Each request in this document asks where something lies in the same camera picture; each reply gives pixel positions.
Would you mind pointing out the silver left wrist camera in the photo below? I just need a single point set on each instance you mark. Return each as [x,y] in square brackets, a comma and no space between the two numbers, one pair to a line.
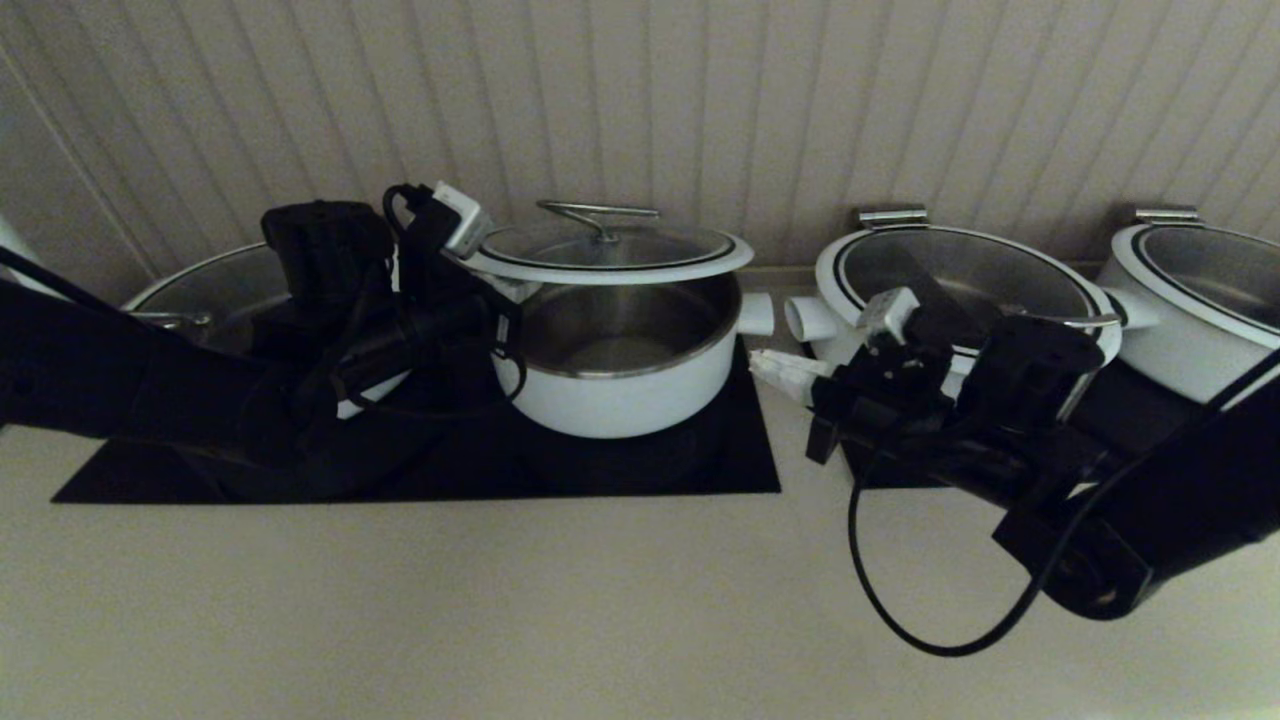
[465,222]

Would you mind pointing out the black glass induction cooktop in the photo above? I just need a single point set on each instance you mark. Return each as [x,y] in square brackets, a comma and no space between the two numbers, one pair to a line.
[650,470]
[1140,410]

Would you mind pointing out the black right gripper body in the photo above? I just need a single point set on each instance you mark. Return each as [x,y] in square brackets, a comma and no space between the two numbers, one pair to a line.
[890,395]

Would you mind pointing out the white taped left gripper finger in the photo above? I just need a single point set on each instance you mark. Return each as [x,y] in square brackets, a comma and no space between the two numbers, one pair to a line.
[520,291]

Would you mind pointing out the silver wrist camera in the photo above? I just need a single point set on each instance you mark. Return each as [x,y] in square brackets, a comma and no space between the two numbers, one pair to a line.
[888,315]
[465,222]

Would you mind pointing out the small glass lid white rim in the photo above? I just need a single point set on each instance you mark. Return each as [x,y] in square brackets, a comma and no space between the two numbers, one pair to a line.
[620,252]

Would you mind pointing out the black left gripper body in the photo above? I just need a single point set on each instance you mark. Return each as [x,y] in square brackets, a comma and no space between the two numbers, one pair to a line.
[450,330]

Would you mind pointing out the wide glass lid white rim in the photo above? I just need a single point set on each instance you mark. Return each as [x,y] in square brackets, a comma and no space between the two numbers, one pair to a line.
[220,300]

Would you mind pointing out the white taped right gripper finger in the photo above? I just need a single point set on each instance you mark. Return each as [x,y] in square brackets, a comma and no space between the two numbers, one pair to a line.
[790,362]
[815,392]

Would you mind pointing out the small deep white pot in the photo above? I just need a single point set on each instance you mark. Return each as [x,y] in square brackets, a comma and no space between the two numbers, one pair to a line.
[620,400]

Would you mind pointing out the far right white pot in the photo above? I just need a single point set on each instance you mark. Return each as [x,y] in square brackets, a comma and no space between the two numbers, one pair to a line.
[1220,275]

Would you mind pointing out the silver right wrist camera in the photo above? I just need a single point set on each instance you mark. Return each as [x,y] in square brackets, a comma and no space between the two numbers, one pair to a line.
[888,315]

